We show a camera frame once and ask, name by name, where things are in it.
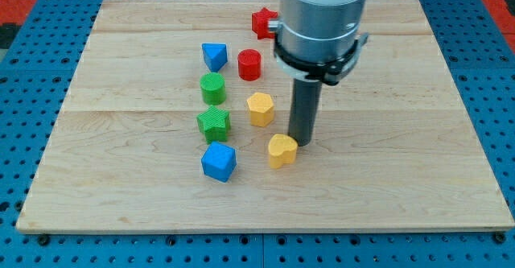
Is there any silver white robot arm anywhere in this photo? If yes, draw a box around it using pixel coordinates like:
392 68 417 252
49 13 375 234
269 0 368 85

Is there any red cylinder block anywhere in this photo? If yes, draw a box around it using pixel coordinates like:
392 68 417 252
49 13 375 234
237 49 262 81

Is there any blue triangle block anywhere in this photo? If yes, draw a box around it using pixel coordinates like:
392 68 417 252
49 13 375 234
201 43 228 72

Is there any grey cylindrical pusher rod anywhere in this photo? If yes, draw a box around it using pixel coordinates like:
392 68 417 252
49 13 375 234
288 80 322 146

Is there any light wooden board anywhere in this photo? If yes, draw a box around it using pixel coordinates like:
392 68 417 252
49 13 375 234
17 0 514 234

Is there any blue cube block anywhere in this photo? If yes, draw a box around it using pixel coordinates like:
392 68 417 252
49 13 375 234
201 142 237 183

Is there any green cylinder block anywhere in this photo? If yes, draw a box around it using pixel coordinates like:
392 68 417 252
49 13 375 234
200 72 226 105

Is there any red star block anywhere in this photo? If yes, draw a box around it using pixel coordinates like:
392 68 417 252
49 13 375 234
251 7 278 39

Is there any green star block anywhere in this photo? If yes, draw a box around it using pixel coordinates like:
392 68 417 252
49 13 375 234
196 105 231 144

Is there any yellow hexagon block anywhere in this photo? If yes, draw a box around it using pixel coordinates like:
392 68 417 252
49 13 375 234
246 93 274 127

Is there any yellow heart block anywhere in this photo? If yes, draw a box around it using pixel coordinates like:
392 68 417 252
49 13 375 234
267 134 298 169

